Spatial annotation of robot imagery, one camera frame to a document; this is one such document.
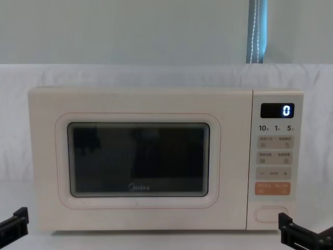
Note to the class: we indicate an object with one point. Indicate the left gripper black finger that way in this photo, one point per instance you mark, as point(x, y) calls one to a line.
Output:
point(18, 224)

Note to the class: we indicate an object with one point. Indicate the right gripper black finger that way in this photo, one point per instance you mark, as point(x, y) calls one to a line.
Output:
point(327, 238)
point(291, 233)

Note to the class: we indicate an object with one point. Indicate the oven control panel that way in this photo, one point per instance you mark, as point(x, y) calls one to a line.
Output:
point(275, 166)

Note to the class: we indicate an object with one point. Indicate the cream microwave oven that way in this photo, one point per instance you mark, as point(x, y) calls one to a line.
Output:
point(145, 101)

